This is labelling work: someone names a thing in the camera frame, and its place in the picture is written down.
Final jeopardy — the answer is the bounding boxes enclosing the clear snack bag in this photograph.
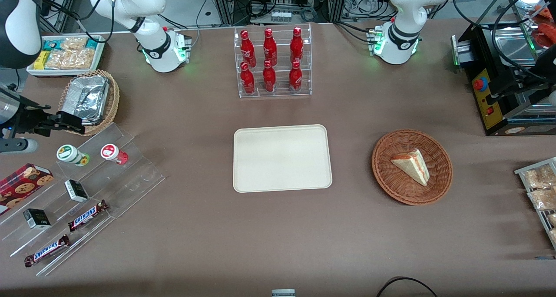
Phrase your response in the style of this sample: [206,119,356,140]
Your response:
[528,188,556,211]
[523,165,556,190]

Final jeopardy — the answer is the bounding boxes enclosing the yellow snack packet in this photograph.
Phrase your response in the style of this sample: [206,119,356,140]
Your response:
[34,50,51,70]

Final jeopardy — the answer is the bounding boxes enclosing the green lid yogurt cup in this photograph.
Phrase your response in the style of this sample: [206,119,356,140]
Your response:
[56,145,90,167]

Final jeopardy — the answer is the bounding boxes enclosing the clear acrylic bottle rack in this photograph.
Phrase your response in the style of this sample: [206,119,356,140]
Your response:
[234,23,312,99]

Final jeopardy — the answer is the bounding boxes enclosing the small black box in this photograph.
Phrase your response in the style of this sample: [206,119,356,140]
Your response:
[23,208,52,230]
[64,180,89,203]

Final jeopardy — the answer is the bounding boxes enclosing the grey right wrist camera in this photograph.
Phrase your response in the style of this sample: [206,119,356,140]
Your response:
[0,138,38,154]

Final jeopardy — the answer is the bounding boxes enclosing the beige plastic tray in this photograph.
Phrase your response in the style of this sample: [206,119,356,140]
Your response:
[233,124,333,193]

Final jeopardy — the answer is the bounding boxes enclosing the red lid yogurt cup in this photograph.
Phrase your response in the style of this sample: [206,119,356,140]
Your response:
[100,144,129,165]

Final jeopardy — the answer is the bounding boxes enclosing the oval wicker basket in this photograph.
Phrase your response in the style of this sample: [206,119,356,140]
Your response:
[58,69,120,136]

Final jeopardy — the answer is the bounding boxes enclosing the red cola bottle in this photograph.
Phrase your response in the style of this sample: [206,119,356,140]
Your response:
[290,26,304,63]
[240,62,256,95]
[263,28,278,66]
[289,60,303,92]
[240,30,257,67]
[262,60,277,92]

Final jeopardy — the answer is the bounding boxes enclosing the aluminium foil container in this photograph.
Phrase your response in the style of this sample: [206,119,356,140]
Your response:
[61,75,110,126]

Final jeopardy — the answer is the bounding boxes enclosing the black machine with red button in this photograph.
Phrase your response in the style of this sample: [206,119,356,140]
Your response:
[451,0,556,137]

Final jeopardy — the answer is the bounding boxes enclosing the round brown wicker basket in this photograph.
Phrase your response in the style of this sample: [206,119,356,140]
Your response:
[371,129,453,206]

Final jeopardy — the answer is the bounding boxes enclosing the black cable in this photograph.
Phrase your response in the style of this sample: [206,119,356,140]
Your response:
[376,277,439,297]

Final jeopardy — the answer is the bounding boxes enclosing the grey wire rack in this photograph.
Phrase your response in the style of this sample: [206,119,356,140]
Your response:
[515,157,556,250]

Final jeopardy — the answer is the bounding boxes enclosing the wrapped triangle sandwich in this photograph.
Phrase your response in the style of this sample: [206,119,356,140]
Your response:
[391,148,430,187]

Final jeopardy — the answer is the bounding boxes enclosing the red cookie box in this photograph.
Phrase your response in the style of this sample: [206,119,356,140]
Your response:
[0,163,54,215]

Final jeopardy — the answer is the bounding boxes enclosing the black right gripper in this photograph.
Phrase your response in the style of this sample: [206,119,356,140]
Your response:
[9,99,86,138]

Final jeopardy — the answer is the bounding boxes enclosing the clear acrylic stepped stand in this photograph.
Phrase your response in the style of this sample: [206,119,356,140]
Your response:
[0,122,166,277]

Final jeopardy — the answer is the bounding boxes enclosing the clear cracker bag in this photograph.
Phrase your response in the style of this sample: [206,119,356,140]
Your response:
[46,49,95,70]
[61,36,88,51]

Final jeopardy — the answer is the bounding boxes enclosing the white snack bin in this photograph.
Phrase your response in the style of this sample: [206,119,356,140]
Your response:
[26,35,106,77]

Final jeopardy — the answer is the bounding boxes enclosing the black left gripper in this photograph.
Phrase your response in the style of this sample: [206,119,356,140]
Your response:
[515,69,549,103]

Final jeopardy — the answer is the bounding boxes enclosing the Snickers bar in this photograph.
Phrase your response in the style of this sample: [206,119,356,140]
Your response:
[68,200,109,232]
[24,235,70,268]

